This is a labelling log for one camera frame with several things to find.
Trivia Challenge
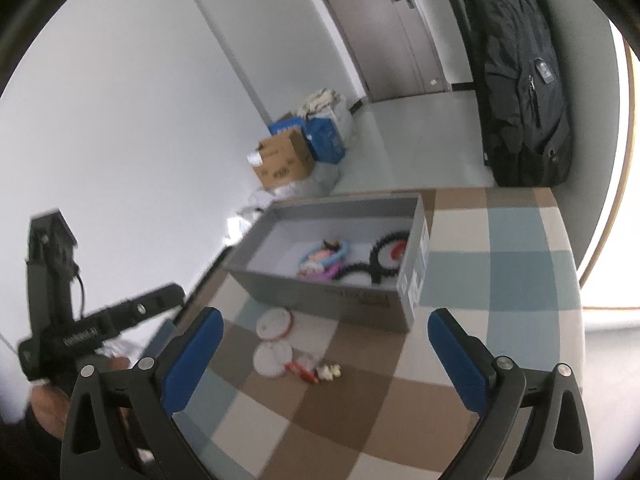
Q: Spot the person's left hand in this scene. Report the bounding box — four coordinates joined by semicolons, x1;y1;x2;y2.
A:
27;355;132;442

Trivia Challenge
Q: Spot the checkered tablecloth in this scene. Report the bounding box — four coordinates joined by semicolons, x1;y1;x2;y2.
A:
140;186;586;480

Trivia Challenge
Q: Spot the brown cardboard box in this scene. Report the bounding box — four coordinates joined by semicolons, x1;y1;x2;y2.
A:
246;127;316;192

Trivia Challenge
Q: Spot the blue and white box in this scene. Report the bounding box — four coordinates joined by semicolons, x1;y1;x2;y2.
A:
268;115;307;137

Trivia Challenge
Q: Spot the plain white disc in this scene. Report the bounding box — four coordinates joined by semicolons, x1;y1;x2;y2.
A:
253;342;292;379

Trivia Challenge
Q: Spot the white bag with cloth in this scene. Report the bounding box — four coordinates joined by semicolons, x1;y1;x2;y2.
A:
297;88;356;146

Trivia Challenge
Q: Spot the black bead bracelet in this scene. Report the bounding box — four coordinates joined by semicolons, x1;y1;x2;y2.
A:
336;258;374;286
368;230;412;284

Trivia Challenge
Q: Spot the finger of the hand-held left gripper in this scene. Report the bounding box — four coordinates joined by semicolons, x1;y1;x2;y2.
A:
104;283;186;335

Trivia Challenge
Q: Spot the white plastic wrap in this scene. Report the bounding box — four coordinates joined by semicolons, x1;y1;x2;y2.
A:
225;187;281;249

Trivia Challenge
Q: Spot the grey door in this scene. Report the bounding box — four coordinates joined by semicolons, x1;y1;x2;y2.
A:
305;0;454;104

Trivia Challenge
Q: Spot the grey cardboard box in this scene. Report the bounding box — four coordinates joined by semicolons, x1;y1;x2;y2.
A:
227;192;431;334

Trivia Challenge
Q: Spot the small red orange trinket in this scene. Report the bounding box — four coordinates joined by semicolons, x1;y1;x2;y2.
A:
284;358;321;386

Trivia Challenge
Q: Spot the white disc with pink rim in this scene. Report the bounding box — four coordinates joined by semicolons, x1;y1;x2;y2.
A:
255;308;293;342

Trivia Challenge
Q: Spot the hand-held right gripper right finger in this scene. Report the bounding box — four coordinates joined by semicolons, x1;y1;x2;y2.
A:
428;308;596;480

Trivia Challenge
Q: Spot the purple ring bracelet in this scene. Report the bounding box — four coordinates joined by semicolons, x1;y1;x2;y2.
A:
298;265;342;282

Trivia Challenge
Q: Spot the black cable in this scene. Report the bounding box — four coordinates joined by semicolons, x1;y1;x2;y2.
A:
73;259;87;320

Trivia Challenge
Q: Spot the black backpack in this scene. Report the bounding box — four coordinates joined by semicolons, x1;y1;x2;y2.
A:
462;0;575;189

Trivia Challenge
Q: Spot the light blue ring bracelet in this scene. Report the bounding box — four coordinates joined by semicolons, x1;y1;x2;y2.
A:
299;241;351;272

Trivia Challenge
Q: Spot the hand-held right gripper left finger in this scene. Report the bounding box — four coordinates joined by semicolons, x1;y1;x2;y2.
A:
60;306;224;480

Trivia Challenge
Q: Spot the gold framed lit mirror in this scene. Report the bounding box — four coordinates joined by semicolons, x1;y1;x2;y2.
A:
575;20;640;312

